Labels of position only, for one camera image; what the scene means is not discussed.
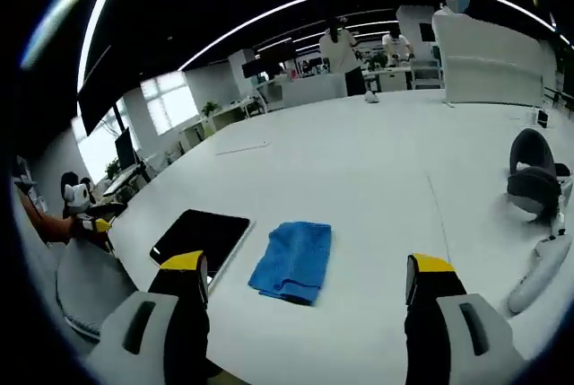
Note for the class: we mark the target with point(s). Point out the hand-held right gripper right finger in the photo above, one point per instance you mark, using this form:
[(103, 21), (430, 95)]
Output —
[(430, 313)]

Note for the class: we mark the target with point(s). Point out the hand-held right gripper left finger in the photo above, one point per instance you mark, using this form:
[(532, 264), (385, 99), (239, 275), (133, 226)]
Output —
[(184, 313)]

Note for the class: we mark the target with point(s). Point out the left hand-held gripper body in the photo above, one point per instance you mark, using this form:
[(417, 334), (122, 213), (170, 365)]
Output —
[(77, 198)]

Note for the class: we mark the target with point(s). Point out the blue cleaning cloth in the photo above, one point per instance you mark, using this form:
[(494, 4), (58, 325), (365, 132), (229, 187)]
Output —
[(293, 261)]

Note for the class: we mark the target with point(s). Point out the person's left hand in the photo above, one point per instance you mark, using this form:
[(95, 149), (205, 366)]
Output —
[(78, 230)]

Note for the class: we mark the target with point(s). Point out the green potted plant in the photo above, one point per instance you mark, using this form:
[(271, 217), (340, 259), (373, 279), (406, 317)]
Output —
[(113, 168), (210, 109)]

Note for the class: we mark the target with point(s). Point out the grey mesh office chair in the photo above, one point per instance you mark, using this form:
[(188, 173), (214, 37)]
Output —
[(94, 282)]

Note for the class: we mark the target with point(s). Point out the black computer monitor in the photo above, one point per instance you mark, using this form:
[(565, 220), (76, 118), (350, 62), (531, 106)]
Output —
[(125, 147)]

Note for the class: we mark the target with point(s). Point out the white handheld controller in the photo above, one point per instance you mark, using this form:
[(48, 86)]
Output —
[(538, 273)]

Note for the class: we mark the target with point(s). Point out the white side desk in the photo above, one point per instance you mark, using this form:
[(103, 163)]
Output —
[(211, 122)]

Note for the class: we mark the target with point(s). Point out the grey headset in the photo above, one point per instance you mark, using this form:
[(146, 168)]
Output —
[(533, 178)]

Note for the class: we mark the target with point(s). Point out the small white crumpled object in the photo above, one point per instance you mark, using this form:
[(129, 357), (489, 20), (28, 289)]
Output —
[(372, 97)]

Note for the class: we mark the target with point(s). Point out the small black white device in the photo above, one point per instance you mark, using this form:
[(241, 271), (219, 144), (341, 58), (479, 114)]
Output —
[(542, 118)]

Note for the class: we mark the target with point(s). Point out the white mesh office chair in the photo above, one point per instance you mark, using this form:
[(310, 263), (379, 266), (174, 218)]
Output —
[(426, 77)]

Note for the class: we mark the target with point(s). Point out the white desk divider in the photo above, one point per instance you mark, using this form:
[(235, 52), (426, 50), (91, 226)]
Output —
[(314, 91)]

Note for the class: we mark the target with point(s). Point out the white partition board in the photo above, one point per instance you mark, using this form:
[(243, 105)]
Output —
[(489, 62)]

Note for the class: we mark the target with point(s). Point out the large black wall screen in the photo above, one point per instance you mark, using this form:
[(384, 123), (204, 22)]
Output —
[(98, 93)]

